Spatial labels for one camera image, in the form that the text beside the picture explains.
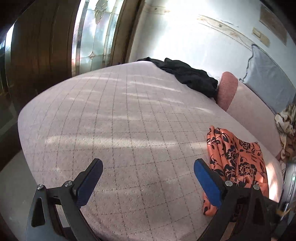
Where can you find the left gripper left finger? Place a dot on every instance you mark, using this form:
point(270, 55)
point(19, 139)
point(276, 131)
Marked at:
point(55, 212)

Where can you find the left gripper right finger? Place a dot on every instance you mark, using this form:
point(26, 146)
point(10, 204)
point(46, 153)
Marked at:
point(250, 204)

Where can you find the orange black floral shirt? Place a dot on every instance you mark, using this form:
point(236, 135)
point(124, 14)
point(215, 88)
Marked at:
point(235, 160)

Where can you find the pink bolster headrest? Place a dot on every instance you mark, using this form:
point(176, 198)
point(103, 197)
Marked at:
point(249, 110)

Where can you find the brown cream patterned blanket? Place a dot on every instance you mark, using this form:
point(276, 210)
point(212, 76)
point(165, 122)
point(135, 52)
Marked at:
point(285, 124)

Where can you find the grey pillow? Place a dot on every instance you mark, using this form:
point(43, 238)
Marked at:
point(268, 81)

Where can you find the black garment on bed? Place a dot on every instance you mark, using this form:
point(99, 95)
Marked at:
point(195, 79)

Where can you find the stained glass window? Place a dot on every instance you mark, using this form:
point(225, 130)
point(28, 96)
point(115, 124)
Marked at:
point(94, 30)

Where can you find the beige wall switch plate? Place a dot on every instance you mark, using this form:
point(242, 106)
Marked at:
point(263, 38)

